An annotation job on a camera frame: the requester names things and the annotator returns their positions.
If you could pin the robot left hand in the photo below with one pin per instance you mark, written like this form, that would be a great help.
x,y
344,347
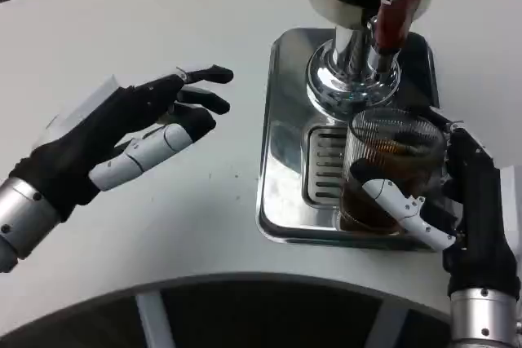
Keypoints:
x,y
81,148

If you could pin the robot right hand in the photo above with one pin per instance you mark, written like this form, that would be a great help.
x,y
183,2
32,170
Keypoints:
x,y
477,209

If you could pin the clear ribbed glass cup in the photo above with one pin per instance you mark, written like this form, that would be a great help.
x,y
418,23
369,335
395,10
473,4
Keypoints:
x,y
391,148

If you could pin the robot left arm silver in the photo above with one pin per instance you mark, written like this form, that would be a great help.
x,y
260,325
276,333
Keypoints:
x,y
22,217

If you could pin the robot right arm silver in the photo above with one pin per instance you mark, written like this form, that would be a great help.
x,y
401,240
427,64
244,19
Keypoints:
x,y
483,319

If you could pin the slotted steel drain grid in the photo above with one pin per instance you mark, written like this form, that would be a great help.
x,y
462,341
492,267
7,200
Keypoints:
x,y
326,168

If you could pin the steel drip tray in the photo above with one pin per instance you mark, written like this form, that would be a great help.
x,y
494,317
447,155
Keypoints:
x,y
285,160

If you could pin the red tap lever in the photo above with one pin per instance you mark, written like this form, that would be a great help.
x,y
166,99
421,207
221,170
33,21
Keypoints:
x,y
395,14

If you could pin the white table frame strut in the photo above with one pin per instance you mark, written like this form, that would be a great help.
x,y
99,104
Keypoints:
x,y
153,319
393,327

